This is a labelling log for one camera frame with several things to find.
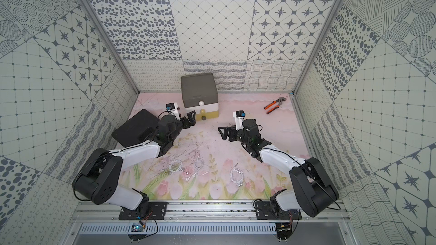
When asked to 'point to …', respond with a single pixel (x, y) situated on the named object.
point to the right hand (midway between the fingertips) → (225, 129)
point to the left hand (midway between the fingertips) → (187, 110)
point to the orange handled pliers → (280, 100)
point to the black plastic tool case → (139, 128)
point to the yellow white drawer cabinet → (200, 94)
